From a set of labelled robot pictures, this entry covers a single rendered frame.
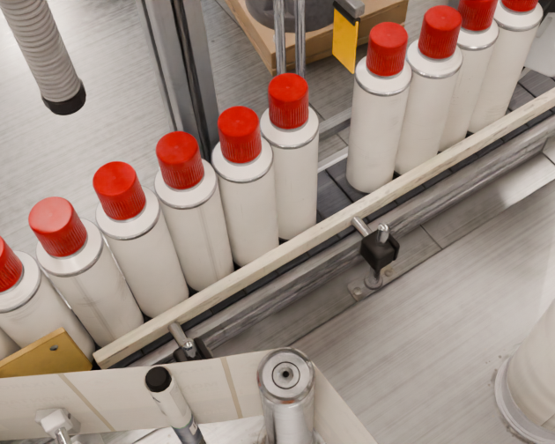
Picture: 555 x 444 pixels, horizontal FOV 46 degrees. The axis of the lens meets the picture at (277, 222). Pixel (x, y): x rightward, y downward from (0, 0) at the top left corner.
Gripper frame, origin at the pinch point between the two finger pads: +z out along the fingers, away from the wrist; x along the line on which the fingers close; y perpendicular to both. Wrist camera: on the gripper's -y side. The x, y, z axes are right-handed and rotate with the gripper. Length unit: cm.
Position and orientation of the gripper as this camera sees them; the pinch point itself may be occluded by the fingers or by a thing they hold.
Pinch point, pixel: (512, 69)
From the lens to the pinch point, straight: 79.6
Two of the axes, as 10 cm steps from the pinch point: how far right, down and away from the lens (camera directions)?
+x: 7.5, -1.5, 6.5
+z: -3.9, 7.0, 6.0
